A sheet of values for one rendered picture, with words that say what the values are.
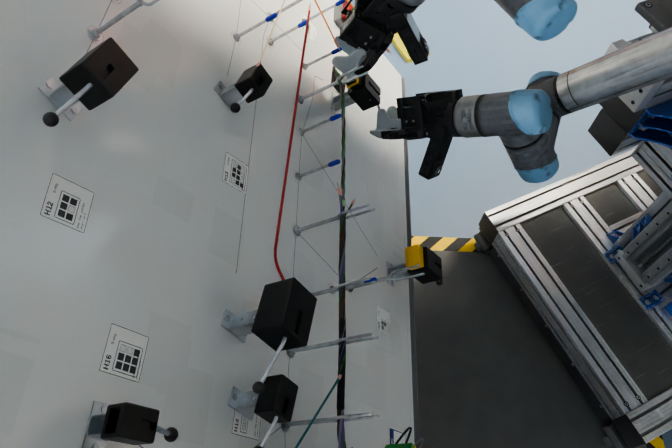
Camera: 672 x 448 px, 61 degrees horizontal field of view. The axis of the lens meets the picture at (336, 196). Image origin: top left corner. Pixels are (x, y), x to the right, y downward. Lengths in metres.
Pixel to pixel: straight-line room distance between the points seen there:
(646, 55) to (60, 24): 0.85
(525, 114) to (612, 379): 1.18
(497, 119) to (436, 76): 1.80
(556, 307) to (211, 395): 1.47
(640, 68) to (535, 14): 0.25
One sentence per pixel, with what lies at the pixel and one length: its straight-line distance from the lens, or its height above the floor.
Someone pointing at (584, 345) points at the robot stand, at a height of 0.21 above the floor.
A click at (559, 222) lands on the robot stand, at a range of 2.19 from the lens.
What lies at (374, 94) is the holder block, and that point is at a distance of 1.11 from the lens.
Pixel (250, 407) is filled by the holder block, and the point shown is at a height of 1.25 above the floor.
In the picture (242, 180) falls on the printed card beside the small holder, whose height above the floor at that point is 1.28.
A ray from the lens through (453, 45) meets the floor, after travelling 2.96.
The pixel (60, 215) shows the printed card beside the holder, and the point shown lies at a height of 1.47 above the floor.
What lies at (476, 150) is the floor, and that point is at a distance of 2.55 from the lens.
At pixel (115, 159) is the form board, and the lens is 0.70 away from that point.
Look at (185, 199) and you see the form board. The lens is 0.75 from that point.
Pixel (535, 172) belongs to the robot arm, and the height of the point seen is 1.14.
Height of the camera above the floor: 1.97
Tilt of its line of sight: 58 degrees down
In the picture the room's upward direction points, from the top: 2 degrees clockwise
